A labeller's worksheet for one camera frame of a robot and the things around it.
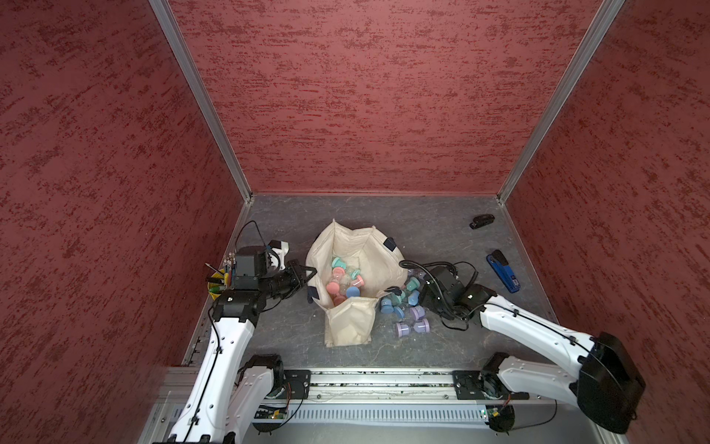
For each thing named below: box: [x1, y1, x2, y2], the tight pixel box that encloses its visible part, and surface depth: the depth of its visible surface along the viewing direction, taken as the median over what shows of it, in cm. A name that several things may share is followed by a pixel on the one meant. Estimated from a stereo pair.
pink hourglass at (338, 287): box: [326, 273, 351, 296], surface depth 88 cm
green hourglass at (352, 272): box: [331, 257, 361, 280], surface depth 97 cm
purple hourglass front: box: [395, 318, 431, 338], surface depth 84 cm
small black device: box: [468, 213, 496, 230], surface depth 112 cm
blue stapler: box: [486, 248, 521, 294], surface depth 97 cm
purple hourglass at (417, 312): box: [409, 305, 426, 321], surface depth 86 cm
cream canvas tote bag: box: [306, 219, 408, 347], surface depth 83 cm
